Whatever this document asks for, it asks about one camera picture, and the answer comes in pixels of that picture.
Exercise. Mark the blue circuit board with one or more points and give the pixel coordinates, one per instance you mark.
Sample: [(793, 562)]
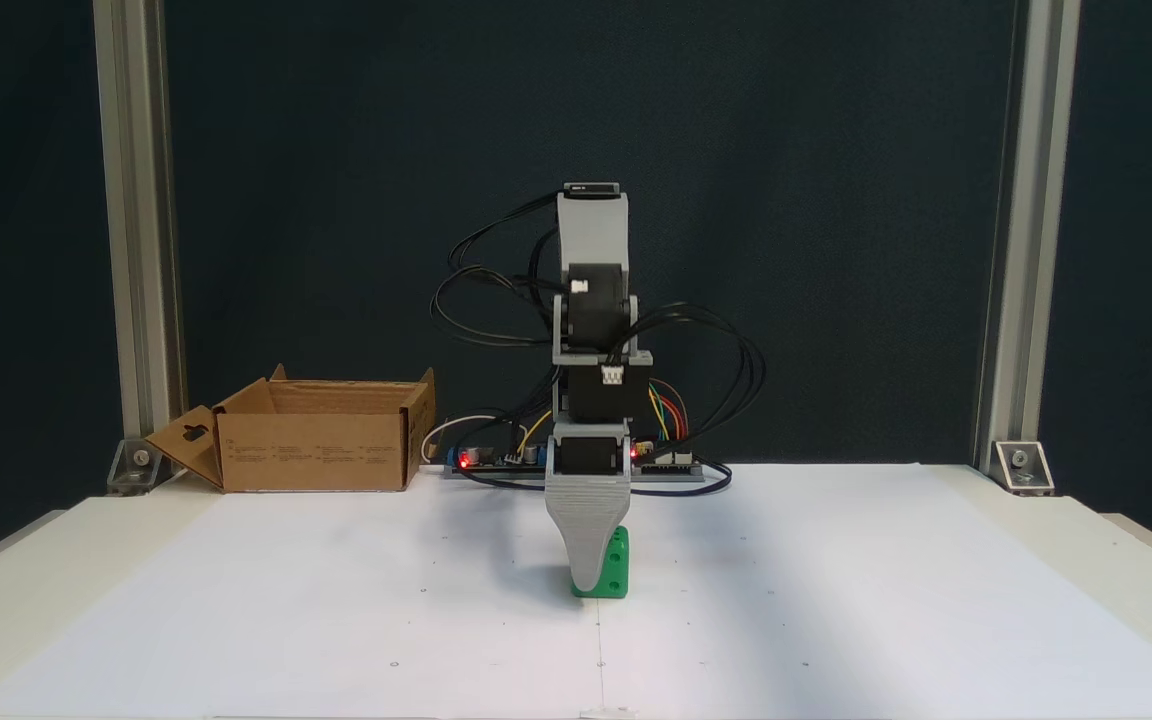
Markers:
[(481, 458)]

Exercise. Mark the brown cardboard box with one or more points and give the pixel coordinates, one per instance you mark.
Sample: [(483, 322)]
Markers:
[(316, 455)]

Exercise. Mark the grey movable gripper finger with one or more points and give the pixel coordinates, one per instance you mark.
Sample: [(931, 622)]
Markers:
[(586, 520)]

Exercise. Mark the aluminium frame post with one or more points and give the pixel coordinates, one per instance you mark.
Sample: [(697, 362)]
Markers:
[(1031, 250), (141, 250)]

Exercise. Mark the metal corner bracket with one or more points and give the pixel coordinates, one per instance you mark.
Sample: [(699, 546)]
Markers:
[(1024, 465), (141, 465)]

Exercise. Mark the green dice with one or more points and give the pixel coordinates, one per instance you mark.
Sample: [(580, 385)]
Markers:
[(616, 565)]

